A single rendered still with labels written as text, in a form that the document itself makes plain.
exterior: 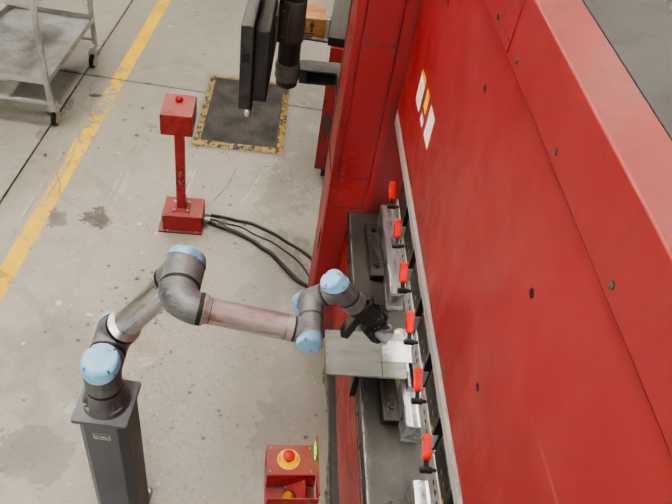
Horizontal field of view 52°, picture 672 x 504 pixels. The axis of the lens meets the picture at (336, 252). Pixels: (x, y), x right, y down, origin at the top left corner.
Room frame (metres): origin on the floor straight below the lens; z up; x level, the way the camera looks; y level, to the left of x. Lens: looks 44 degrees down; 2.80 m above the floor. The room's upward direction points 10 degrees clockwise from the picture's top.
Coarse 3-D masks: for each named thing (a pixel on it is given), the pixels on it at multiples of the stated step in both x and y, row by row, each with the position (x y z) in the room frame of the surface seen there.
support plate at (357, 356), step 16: (336, 336) 1.47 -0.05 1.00; (352, 336) 1.49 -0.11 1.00; (400, 336) 1.52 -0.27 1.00; (336, 352) 1.41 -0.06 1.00; (352, 352) 1.42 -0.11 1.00; (368, 352) 1.43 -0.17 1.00; (336, 368) 1.34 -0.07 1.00; (352, 368) 1.35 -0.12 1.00; (368, 368) 1.37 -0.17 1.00; (384, 368) 1.38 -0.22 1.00; (400, 368) 1.39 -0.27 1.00
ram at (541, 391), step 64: (448, 0) 1.94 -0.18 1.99; (448, 64) 1.76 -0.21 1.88; (448, 128) 1.60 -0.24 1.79; (512, 128) 1.20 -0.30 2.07; (448, 192) 1.45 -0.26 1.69; (512, 192) 1.09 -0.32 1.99; (448, 256) 1.30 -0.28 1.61; (512, 256) 0.99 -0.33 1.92; (576, 256) 0.80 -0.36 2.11; (448, 320) 1.16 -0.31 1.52; (512, 320) 0.89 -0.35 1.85; (576, 320) 0.72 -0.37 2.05; (448, 384) 1.03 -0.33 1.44; (512, 384) 0.79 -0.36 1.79; (576, 384) 0.65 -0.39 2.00; (640, 384) 0.55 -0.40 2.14; (448, 448) 0.90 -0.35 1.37; (512, 448) 0.70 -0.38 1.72; (576, 448) 0.58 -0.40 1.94; (640, 448) 0.49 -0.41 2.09
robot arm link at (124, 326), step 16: (176, 256) 1.38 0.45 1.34; (192, 256) 1.39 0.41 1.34; (160, 272) 1.35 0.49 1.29; (176, 272) 1.31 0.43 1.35; (192, 272) 1.33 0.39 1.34; (144, 288) 1.37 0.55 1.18; (128, 304) 1.36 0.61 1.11; (144, 304) 1.33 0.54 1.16; (160, 304) 1.33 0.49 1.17; (112, 320) 1.34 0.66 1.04; (128, 320) 1.32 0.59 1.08; (144, 320) 1.33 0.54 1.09; (96, 336) 1.31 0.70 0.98; (112, 336) 1.30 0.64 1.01; (128, 336) 1.32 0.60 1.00
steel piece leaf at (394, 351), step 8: (392, 344) 1.48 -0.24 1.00; (400, 344) 1.49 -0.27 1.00; (384, 352) 1.44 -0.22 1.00; (392, 352) 1.45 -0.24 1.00; (400, 352) 1.45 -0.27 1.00; (408, 352) 1.46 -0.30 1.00; (384, 360) 1.41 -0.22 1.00; (392, 360) 1.41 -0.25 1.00; (400, 360) 1.42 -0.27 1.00; (408, 360) 1.43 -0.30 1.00
